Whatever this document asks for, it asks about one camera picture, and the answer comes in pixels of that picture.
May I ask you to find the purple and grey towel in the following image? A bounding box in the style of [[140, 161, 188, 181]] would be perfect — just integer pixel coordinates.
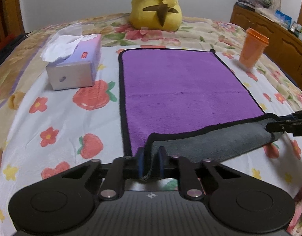
[[119, 49, 281, 180]]

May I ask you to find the blue white package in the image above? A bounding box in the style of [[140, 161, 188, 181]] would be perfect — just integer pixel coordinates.
[[275, 10, 292, 30]]

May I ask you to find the floral bed quilt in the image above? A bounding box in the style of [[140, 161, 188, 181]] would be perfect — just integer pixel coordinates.
[[0, 14, 302, 235]]

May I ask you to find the white strawberry print sheet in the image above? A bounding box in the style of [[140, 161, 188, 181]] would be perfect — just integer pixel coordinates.
[[0, 47, 296, 235]]

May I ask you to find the lilac tissue box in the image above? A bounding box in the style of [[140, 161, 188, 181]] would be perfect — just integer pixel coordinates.
[[41, 23, 102, 91]]

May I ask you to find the orange plastic cup with lid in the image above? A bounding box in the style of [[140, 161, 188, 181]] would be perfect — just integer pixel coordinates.
[[239, 28, 269, 70]]

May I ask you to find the brown louvered wardrobe door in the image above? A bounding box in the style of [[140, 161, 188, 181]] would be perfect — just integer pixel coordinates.
[[0, 0, 25, 51]]

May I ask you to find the brown wooden cabinet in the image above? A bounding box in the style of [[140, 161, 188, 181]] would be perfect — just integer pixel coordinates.
[[230, 5, 302, 90]]

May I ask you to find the yellow pikachu plush toy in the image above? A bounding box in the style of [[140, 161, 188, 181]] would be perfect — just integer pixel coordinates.
[[130, 0, 182, 31]]

